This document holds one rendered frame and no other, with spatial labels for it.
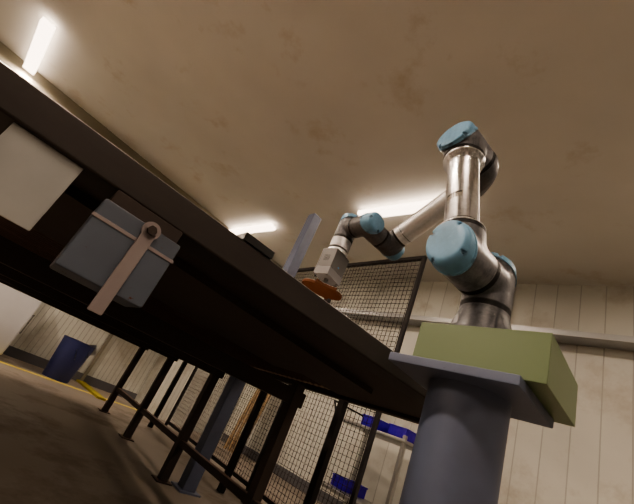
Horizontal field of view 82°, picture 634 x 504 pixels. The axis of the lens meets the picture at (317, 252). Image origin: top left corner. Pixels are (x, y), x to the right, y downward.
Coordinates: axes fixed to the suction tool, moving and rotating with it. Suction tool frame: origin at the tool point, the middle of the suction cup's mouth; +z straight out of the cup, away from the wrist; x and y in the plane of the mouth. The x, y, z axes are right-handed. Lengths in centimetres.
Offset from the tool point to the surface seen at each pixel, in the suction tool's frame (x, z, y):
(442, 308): -103, -167, -362
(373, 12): -51, -208, 2
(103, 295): 19, 36, 66
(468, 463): 57, 36, 9
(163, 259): 20, 27, 62
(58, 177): 13, 24, 79
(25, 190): 13, 28, 81
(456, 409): 54, 27, 10
